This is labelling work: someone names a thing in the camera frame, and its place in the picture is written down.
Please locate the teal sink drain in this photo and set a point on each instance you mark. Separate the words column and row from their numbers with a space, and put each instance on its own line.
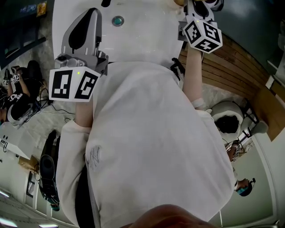
column 118, row 20

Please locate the person's white shirt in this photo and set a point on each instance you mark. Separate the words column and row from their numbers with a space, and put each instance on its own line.
column 151, row 138

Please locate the white sink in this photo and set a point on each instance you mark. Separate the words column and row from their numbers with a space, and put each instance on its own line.
column 142, row 40

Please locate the person's right forearm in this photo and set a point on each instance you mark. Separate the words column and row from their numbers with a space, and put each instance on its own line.
column 193, row 75

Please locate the black faucet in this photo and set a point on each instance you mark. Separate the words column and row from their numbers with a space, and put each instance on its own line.
column 106, row 2

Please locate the white cardboard box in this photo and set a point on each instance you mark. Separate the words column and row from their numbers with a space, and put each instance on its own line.
column 13, row 140

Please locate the dark shelving unit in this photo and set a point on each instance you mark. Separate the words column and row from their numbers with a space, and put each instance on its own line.
column 20, row 33

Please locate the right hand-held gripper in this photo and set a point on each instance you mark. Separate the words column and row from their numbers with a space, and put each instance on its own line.
column 198, row 33

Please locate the person's face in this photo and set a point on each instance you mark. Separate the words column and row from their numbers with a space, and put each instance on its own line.
column 169, row 217

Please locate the wooden slatted platform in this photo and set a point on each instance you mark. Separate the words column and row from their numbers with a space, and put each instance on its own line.
column 231, row 66

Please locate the yellow round object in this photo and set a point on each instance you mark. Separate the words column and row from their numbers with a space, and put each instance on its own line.
column 178, row 1

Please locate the wooden cabinet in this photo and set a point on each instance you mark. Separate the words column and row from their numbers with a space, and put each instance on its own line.
column 269, row 107

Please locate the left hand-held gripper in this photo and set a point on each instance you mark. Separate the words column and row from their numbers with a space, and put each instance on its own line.
column 66, row 86

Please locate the person's left forearm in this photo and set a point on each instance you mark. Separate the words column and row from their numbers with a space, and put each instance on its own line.
column 84, row 113

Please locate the white armchair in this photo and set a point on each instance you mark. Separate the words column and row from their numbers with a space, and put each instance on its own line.
column 225, row 109

